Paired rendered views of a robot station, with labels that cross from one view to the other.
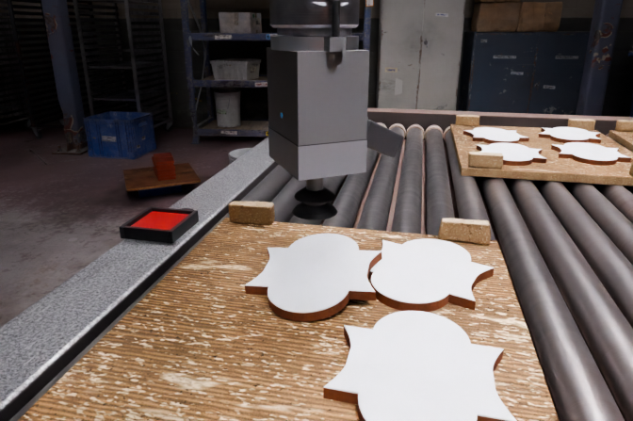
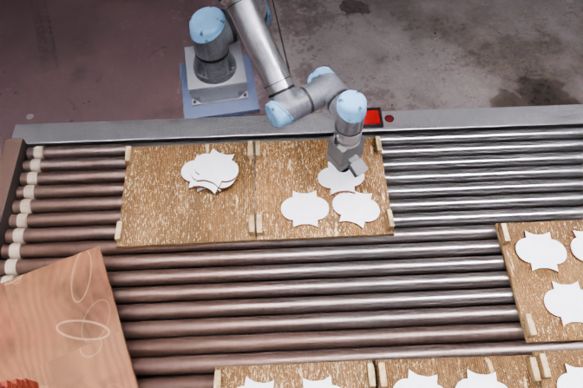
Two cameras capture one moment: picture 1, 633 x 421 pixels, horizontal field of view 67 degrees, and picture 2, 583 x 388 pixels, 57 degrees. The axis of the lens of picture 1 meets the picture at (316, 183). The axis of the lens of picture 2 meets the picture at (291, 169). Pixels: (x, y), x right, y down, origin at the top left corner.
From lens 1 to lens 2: 1.43 m
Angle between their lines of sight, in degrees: 67
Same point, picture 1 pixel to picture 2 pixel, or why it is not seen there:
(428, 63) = not seen: outside the picture
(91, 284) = (326, 121)
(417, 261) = (358, 205)
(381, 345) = (310, 200)
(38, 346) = (298, 127)
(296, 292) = (326, 175)
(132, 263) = not seen: hidden behind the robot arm
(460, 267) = (358, 218)
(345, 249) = (354, 181)
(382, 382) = (297, 201)
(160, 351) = (297, 154)
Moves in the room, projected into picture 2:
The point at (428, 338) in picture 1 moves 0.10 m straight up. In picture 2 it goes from (316, 209) to (317, 194)
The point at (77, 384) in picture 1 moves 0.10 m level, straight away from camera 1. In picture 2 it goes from (282, 145) to (303, 127)
